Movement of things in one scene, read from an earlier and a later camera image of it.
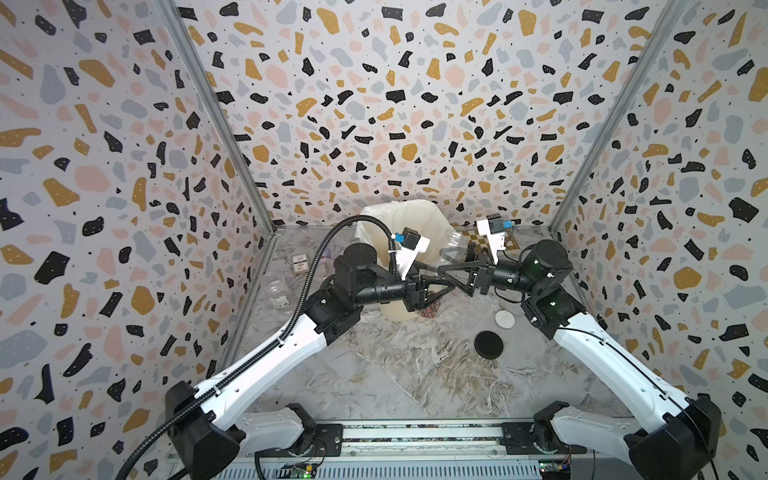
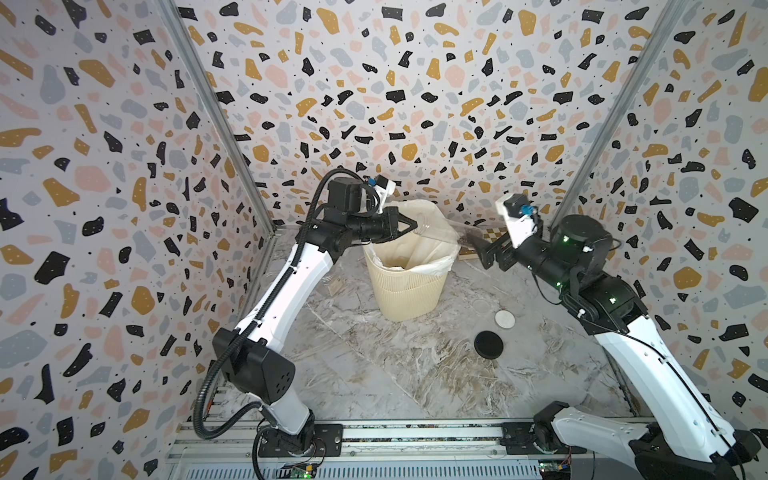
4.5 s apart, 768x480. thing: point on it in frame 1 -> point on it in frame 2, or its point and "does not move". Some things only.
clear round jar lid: [481, 307] does not move
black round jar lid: [488, 344] does not move
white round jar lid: [505, 319] does not move
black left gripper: [415, 292] -> [391, 218]
